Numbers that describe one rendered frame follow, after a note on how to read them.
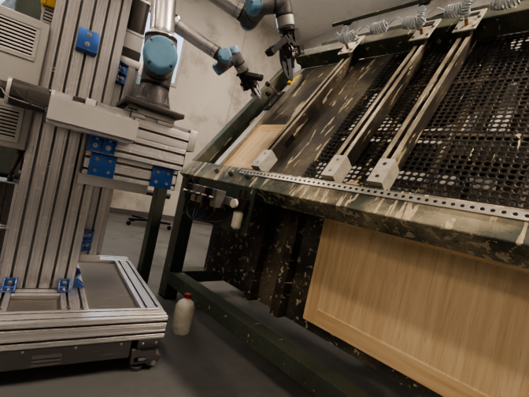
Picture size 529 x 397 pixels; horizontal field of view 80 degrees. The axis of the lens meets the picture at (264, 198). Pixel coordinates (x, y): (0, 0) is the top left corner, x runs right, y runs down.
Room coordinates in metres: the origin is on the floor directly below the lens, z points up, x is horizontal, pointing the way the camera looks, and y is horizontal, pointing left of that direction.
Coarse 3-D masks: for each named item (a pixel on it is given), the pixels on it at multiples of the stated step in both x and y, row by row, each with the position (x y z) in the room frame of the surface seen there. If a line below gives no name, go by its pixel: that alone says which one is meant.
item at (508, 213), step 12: (288, 180) 1.44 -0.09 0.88; (300, 180) 1.40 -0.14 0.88; (312, 180) 1.36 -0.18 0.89; (360, 192) 1.18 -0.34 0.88; (372, 192) 1.15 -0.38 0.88; (384, 192) 1.13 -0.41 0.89; (396, 192) 1.10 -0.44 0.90; (432, 204) 1.00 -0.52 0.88; (444, 204) 0.98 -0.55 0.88; (456, 204) 0.96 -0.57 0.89; (468, 204) 0.94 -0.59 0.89; (504, 216) 0.87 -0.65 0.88; (516, 216) 0.85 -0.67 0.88; (528, 216) 0.84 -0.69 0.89
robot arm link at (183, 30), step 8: (176, 16) 1.76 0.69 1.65; (176, 24) 1.72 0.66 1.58; (184, 24) 1.73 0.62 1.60; (176, 32) 1.75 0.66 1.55; (184, 32) 1.74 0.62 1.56; (192, 32) 1.74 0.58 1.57; (192, 40) 1.76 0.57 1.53; (200, 40) 1.75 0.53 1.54; (208, 40) 1.77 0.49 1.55; (200, 48) 1.78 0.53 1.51; (208, 48) 1.77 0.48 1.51; (216, 48) 1.78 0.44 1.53; (224, 48) 1.77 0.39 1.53; (216, 56) 1.79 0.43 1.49; (224, 56) 1.77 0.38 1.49; (224, 64) 1.82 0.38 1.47
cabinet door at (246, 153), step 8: (256, 128) 2.05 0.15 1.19; (264, 128) 2.00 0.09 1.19; (272, 128) 1.95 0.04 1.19; (280, 128) 1.90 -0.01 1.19; (256, 136) 1.98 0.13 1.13; (264, 136) 1.93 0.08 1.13; (272, 136) 1.88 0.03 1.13; (248, 144) 1.96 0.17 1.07; (256, 144) 1.91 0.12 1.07; (264, 144) 1.86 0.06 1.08; (240, 152) 1.93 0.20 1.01; (248, 152) 1.89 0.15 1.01; (256, 152) 1.84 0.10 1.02; (232, 160) 1.90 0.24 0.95; (240, 160) 1.87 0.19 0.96; (248, 160) 1.82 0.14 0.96; (248, 168) 1.76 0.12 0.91
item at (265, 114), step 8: (296, 80) 2.25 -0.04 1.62; (288, 88) 2.21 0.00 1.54; (280, 104) 2.18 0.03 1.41; (264, 112) 2.12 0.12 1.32; (272, 112) 2.14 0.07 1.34; (256, 120) 2.09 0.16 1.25; (264, 120) 2.10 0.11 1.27; (248, 128) 2.06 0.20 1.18; (240, 136) 2.03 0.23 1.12; (248, 136) 2.03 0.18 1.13; (232, 144) 2.01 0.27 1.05; (240, 144) 1.99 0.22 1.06; (232, 152) 1.96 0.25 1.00; (224, 160) 1.93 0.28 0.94
